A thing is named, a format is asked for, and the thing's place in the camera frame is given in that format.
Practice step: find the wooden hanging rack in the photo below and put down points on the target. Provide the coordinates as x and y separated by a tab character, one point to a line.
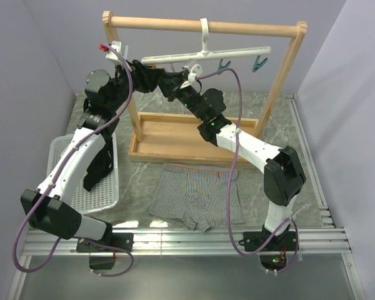
172	138

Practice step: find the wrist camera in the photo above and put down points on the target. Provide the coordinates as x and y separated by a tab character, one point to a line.
114	51
192	71

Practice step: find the black underwear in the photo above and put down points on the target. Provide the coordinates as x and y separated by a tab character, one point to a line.
100	167

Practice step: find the white plastic basket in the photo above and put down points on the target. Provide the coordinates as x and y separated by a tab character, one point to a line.
104	194

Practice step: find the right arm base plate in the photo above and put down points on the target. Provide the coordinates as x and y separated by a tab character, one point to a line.
252	240

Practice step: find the white plastic hanger bar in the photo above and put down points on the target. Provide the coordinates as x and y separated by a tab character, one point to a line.
205	53

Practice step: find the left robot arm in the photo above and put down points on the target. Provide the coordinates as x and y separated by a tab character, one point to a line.
48	207

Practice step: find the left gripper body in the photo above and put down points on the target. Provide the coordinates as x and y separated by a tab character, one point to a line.
140	84

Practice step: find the aluminium mounting rail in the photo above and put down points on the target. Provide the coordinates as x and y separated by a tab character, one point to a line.
163	242

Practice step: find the light teal clothespin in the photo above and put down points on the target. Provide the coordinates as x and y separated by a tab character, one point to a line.
259	63

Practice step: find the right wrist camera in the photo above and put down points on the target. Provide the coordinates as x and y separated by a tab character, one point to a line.
192	71

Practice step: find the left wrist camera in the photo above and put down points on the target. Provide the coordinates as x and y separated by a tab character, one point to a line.
114	51

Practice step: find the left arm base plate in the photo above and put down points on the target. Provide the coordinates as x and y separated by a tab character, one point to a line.
113	242

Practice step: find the grey striped boxer underwear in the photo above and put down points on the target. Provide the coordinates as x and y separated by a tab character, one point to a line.
191	197

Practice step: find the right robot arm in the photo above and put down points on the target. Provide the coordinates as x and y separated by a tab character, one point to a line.
283	174

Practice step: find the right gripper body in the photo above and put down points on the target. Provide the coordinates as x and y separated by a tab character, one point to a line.
185	94

